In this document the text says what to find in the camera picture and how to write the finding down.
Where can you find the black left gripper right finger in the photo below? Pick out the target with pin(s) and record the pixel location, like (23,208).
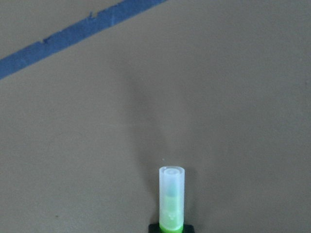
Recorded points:
(188,229)

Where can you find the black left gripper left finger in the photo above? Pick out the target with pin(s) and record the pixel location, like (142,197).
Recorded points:
(153,228)

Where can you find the green highlighter pen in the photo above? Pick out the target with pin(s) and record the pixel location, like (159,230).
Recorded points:
(171,199)

